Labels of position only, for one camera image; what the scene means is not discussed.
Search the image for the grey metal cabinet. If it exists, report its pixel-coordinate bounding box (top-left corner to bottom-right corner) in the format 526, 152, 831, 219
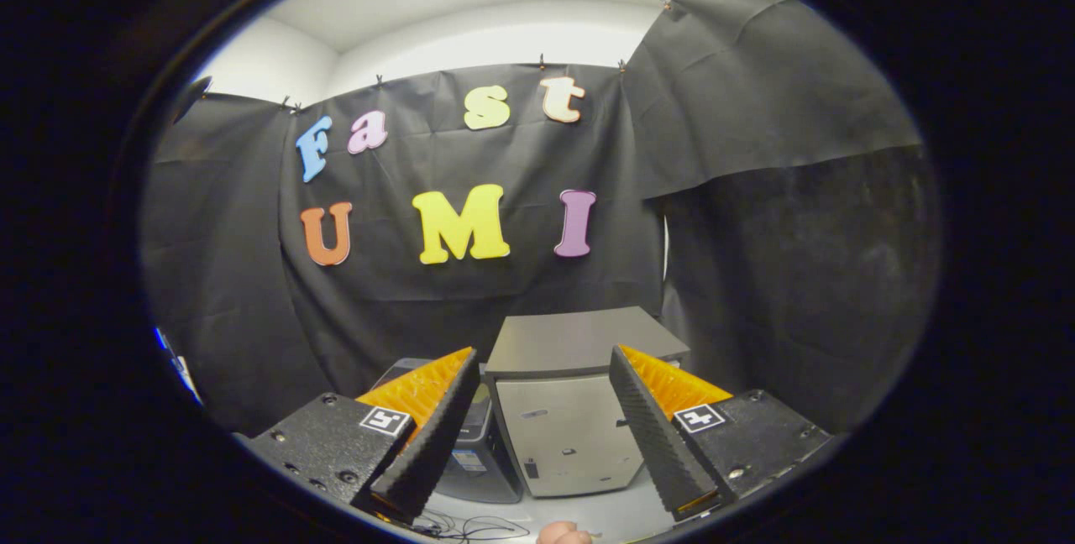
485, 306, 691, 499

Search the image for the black backdrop cloth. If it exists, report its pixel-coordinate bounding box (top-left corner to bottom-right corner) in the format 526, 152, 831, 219
139, 0, 941, 436

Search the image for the dark grey washing machine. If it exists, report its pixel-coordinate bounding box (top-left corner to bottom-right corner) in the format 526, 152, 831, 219
370, 357, 523, 505

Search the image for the white and blue object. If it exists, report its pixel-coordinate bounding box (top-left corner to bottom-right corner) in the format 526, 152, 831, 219
154, 326, 202, 404

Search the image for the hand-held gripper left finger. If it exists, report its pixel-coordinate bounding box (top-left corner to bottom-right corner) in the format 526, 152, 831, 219
244, 348, 481, 526

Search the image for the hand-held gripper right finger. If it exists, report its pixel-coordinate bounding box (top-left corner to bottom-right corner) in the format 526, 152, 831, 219
609, 344, 832, 522

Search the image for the thin black cable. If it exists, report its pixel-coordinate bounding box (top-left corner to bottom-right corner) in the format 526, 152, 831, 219
412, 510, 532, 543

